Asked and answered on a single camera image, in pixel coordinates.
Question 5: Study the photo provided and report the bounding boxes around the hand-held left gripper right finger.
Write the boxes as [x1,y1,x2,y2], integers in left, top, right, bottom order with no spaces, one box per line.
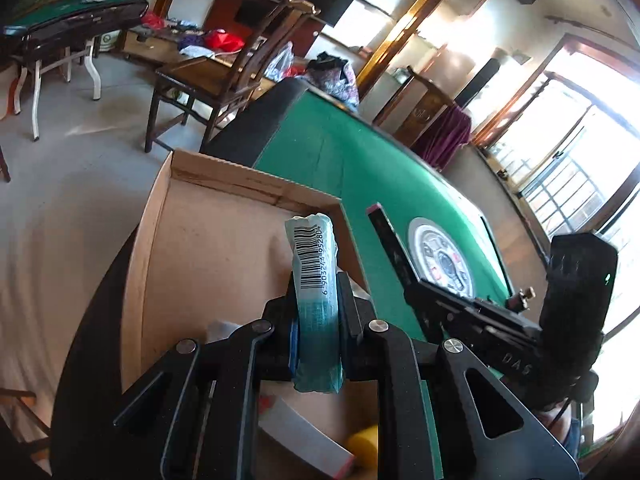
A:
[337,270,581,480]

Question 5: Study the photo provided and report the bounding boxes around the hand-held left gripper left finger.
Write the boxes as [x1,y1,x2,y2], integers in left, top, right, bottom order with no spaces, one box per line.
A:
[112,280,301,480]

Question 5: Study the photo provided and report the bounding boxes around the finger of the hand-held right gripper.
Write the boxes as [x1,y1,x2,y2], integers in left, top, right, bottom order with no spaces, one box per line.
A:
[366,203,543,386]

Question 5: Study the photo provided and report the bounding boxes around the teal plastic packet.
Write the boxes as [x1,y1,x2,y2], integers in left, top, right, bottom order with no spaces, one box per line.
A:
[285,213,346,395]

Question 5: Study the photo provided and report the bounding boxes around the cardboard box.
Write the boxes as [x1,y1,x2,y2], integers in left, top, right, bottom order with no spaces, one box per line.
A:
[120,149,381,480]

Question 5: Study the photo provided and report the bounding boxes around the dark jar with cork lid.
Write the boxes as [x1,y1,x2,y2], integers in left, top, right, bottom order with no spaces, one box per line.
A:
[507,286,536,311]

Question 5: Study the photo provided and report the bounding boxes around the round table control panel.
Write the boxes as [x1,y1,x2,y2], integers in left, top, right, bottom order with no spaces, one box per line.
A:
[407,216,476,298]

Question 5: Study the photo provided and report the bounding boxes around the small grey white box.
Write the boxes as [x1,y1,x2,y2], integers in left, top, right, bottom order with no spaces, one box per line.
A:
[257,397,357,478]

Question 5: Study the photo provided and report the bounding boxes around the purple garment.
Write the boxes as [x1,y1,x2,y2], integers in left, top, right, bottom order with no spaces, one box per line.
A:
[412,105,473,171]

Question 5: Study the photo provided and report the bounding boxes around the yellow round object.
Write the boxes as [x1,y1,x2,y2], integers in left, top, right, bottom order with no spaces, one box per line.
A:
[346,425,379,470]

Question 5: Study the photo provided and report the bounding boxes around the wooden chair with carved back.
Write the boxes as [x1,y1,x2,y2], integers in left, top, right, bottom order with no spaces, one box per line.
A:
[372,65,473,161]

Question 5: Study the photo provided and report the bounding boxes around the window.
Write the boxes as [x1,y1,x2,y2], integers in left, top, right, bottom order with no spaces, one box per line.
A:
[475,35,640,311]

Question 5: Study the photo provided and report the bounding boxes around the pile of clothes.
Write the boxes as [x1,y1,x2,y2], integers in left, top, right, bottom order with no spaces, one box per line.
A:
[305,51,361,111]

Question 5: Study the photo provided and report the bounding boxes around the black tall speaker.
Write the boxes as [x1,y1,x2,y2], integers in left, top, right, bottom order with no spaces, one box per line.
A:
[457,57,501,106]

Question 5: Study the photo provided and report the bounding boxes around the green felt mahjong table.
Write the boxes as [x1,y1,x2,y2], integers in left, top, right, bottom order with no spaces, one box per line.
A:
[200,77,543,480]

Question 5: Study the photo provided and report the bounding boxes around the clear plastic bag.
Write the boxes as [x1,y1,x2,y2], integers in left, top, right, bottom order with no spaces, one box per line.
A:
[262,42,296,81]

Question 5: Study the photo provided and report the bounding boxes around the wooden armchair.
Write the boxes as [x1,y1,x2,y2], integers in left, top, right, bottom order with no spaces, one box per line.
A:
[145,0,321,153]

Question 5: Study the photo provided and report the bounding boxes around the light wooden stool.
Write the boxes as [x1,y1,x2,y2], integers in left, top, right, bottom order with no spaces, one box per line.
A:
[0,387,51,466]

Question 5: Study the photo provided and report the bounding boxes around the low wooden television cabinet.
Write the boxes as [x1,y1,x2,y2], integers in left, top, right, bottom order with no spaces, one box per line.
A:
[120,27,241,68]

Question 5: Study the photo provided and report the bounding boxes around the dark folding mahjong table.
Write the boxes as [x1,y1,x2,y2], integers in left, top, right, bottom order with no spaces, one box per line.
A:
[2,0,150,141]

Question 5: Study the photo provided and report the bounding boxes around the brown television wall panel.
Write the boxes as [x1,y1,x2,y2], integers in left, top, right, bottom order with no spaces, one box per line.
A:
[202,0,326,43]

